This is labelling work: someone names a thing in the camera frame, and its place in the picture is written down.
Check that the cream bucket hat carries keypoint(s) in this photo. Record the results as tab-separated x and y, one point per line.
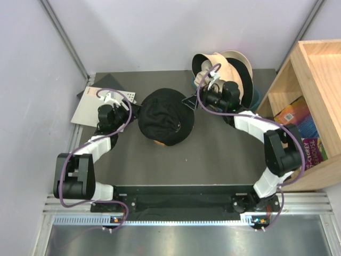
202	76

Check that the beige black reversible hat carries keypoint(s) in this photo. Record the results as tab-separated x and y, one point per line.
227	72

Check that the aluminium corner post left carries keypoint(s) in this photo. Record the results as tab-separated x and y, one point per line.
47	7

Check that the orange hat under stack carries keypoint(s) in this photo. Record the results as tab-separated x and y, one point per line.
160	143

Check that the aluminium frame rail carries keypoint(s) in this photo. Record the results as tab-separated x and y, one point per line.
286	204

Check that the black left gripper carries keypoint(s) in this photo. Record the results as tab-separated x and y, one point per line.
135	111

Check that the wooden shelf box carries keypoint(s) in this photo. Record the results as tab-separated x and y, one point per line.
312	70

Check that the tan black hat behind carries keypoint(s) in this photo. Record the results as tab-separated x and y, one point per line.
243	68

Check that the purple treehouse book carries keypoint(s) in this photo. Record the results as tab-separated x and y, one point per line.
315	152

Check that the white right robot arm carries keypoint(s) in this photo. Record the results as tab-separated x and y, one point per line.
283	147

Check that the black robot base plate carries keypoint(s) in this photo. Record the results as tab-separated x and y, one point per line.
192	203

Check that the teal plastic bin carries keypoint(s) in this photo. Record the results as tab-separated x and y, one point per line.
255	100

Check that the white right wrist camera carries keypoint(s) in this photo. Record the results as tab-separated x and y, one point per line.
214	76

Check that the black bucket hat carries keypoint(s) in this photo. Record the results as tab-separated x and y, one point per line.
164	118

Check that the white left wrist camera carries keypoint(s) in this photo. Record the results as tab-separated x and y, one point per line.
110	98

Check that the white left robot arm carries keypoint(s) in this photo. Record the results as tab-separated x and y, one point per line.
74	172

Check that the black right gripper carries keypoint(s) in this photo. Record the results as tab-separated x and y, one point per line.
192	102

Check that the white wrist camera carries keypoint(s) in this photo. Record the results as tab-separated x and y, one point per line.
214	76
110	98

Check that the white calibration board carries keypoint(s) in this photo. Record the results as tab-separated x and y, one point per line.
87	110

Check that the dark grey foam pad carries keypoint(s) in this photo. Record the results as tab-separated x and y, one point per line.
108	81

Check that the aluminium corner post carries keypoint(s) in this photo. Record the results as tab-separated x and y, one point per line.
47	7
312	14

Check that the aluminium corner post right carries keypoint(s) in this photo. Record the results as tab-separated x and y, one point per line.
312	14

